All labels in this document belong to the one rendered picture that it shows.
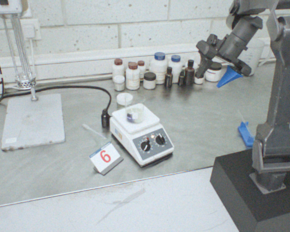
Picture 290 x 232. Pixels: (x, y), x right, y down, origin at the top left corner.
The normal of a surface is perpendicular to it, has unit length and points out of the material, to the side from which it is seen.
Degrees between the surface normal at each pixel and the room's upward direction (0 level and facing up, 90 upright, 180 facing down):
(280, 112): 80
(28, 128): 0
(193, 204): 0
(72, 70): 90
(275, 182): 91
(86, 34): 90
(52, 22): 90
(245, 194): 5
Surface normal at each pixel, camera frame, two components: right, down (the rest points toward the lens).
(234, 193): -0.96, 0.13
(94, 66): 0.27, 0.58
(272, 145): 0.04, 0.29
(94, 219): 0.04, -0.80
